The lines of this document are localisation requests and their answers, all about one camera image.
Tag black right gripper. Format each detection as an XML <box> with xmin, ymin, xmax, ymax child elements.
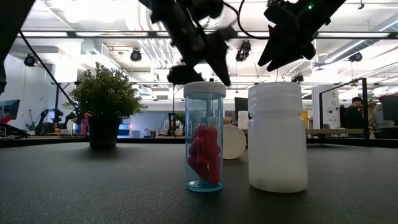
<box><xmin>257</xmin><ymin>3</ymin><xmax>317</xmax><ymax>72</ymax></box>

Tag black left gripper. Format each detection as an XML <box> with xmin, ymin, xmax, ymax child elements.
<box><xmin>146</xmin><ymin>0</ymin><xmax>233</xmax><ymax>87</ymax></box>

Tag tall blue bottle red pills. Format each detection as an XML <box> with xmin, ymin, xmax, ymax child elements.
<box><xmin>183</xmin><ymin>81</ymin><xmax>227</xmax><ymax>193</ymax></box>

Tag small white opaque bottle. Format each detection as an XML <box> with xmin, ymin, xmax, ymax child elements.
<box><xmin>237</xmin><ymin>110</ymin><xmax>249</xmax><ymax>130</ymax></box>

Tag large white opaque bottle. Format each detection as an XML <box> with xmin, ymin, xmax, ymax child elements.
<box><xmin>247</xmin><ymin>82</ymin><xmax>309</xmax><ymax>194</ymax></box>

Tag black computer monitor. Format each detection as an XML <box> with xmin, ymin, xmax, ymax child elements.
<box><xmin>234</xmin><ymin>96</ymin><xmax>249</xmax><ymax>123</ymax></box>

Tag white pillar with signs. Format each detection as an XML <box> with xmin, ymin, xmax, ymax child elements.
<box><xmin>312</xmin><ymin>85</ymin><xmax>340</xmax><ymax>130</ymax></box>

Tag person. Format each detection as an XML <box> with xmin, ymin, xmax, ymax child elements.
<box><xmin>343</xmin><ymin>96</ymin><xmax>365</xmax><ymax>138</ymax></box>

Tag green plant in black pot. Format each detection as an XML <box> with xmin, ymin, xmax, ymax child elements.
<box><xmin>63</xmin><ymin>62</ymin><xmax>149</xmax><ymax>150</ymax></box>

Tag black table mat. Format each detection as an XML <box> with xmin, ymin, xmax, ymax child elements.
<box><xmin>0</xmin><ymin>141</ymin><xmax>398</xmax><ymax>224</ymax></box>

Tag monitor with blue screen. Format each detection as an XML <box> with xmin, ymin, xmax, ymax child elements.
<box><xmin>0</xmin><ymin>99</ymin><xmax>21</xmax><ymax>124</ymax></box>

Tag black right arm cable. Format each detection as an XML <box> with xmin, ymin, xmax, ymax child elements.
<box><xmin>223</xmin><ymin>0</ymin><xmax>270</xmax><ymax>40</ymax></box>

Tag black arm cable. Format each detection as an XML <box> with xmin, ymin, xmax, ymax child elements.
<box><xmin>223</xmin><ymin>0</ymin><xmax>270</xmax><ymax>40</ymax></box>
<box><xmin>18</xmin><ymin>30</ymin><xmax>83</xmax><ymax>122</ymax></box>

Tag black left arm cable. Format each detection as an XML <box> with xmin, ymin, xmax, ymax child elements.
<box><xmin>18</xmin><ymin>30</ymin><xmax>83</xmax><ymax>122</ymax></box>

